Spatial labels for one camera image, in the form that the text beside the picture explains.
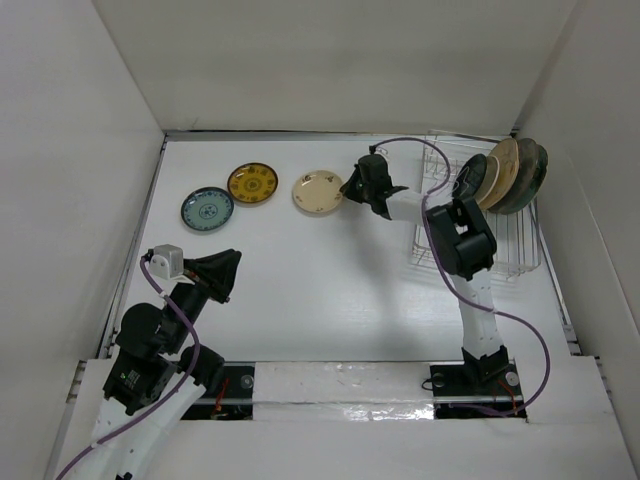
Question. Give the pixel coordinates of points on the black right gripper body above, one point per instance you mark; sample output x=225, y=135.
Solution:
x=366, y=191

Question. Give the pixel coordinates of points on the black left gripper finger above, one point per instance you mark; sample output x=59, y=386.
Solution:
x=214, y=264
x=233, y=261

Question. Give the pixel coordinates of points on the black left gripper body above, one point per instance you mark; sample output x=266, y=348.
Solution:
x=214, y=286

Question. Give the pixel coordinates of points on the cream floral small plate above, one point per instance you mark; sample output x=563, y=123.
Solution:
x=318, y=192

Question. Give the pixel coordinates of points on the blue white patterned plate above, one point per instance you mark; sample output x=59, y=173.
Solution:
x=207, y=209

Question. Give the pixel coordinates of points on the yellow patterned small plate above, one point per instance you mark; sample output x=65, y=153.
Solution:
x=252, y=183

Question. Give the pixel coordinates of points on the black glossy small plate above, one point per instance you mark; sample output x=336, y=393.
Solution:
x=470, y=177

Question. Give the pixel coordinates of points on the cream plate with dark patch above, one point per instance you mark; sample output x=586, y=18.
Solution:
x=489, y=181

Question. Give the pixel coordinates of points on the beige bird branch plate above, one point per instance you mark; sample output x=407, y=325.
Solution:
x=507, y=155

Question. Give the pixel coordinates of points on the light green floral plate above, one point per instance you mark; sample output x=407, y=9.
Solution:
x=540, y=175

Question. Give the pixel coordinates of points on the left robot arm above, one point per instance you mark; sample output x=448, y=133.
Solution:
x=161, y=368

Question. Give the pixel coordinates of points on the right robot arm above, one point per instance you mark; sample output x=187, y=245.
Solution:
x=484, y=353

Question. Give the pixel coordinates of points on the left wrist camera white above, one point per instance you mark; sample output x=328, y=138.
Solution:
x=164, y=261

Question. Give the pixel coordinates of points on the white wire dish rack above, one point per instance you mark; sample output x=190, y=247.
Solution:
x=460, y=235

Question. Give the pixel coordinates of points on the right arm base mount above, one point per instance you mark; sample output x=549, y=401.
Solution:
x=450, y=381

